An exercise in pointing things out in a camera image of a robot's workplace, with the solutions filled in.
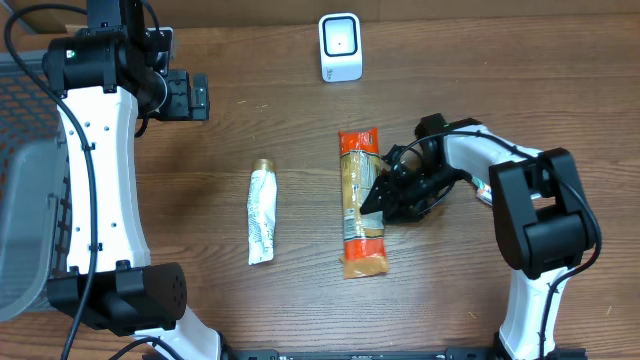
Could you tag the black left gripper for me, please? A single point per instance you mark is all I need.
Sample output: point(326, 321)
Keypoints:
point(186, 106)

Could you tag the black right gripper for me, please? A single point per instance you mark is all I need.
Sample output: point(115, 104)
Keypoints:
point(409, 200)

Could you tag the orange pasta package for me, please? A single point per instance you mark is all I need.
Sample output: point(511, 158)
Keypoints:
point(363, 235)

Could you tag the small orange snack packet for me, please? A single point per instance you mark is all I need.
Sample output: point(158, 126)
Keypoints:
point(483, 192)

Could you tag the white tube gold cap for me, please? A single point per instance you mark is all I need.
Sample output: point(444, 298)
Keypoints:
point(261, 211)

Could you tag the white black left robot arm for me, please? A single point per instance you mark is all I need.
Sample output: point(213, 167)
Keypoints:
point(103, 81)

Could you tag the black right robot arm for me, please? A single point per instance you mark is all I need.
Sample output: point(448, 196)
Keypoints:
point(542, 221)

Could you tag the white barcode scanner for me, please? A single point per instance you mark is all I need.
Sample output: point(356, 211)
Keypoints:
point(340, 47)

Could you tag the grey plastic shopping basket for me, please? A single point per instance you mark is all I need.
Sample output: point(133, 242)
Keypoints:
point(35, 194)

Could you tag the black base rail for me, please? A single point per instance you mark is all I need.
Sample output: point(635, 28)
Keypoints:
point(400, 355)

